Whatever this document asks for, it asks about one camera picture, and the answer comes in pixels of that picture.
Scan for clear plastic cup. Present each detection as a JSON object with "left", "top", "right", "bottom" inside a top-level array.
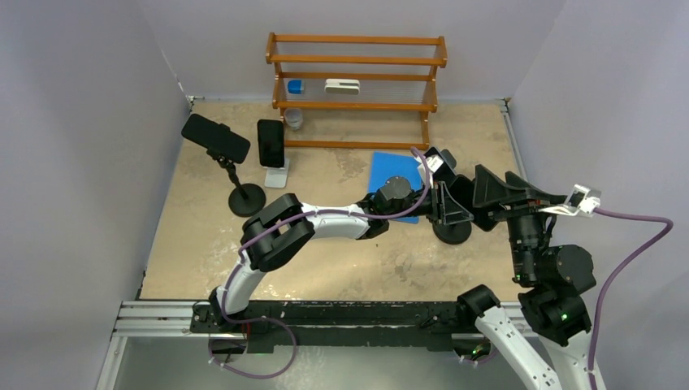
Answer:
[{"left": 284, "top": 108, "right": 304, "bottom": 130}]

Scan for black phone on wooden stand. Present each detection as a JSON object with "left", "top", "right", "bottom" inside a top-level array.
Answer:
[{"left": 424, "top": 147, "right": 457, "bottom": 181}]

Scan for black round-base phone stand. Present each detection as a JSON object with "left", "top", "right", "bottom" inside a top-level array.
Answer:
[{"left": 432, "top": 219, "right": 473, "bottom": 245}]

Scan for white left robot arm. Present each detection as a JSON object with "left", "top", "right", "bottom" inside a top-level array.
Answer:
[{"left": 209, "top": 175, "right": 474, "bottom": 332}]

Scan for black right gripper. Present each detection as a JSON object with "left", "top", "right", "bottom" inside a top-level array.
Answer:
[{"left": 473, "top": 165, "right": 570, "bottom": 284}]

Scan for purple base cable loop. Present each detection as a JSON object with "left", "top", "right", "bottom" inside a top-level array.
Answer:
[{"left": 206, "top": 315, "right": 300, "bottom": 380}]

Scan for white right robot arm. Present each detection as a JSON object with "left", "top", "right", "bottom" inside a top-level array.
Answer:
[{"left": 456, "top": 165, "right": 604, "bottom": 389}]

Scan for blue rectangular mat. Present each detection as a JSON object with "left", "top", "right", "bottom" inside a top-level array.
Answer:
[{"left": 366, "top": 151, "right": 423, "bottom": 215}]

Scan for black phone on tripod stand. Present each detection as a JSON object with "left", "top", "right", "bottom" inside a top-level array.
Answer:
[{"left": 181, "top": 114, "right": 251, "bottom": 163}]

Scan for orange wooden shelf rack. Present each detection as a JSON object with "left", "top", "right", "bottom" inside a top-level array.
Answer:
[{"left": 265, "top": 32, "right": 449, "bottom": 150}]

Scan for black smartphone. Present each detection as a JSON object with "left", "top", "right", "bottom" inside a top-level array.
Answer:
[{"left": 449, "top": 175, "right": 504, "bottom": 232}]

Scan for white folding phone stand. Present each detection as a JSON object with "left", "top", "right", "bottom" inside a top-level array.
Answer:
[{"left": 264, "top": 158, "right": 290, "bottom": 189}]

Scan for blue small box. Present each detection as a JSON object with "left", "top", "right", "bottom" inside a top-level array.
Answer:
[{"left": 286, "top": 79, "right": 306, "bottom": 95}]

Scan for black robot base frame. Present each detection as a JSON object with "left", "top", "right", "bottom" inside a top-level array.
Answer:
[{"left": 113, "top": 299, "right": 540, "bottom": 357}]

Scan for black phone on white stand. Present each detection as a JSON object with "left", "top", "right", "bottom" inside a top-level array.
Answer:
[{"left": 257, "top": 119, "right": 285, "bottom": 168}]

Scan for white rectangular device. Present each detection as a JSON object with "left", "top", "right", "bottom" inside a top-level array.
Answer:
[{"left": 323, "top": 78, "right": 361, "bottom": 95}]

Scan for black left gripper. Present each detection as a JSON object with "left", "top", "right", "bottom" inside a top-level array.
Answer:
[{"left": 387, "top": 180, "right": 472, "bottom": 226}]

